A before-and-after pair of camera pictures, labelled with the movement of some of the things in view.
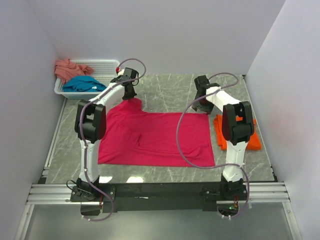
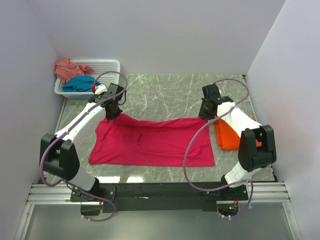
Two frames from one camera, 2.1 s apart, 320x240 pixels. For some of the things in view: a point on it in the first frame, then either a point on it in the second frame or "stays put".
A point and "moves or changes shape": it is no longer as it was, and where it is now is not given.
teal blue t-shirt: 83,84 stays put
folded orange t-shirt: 254,143 stays put
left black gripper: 128,97 to 110,117
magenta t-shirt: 135,138 moves or changes shape
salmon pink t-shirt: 65,69 stays put
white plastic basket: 104,70 stays put
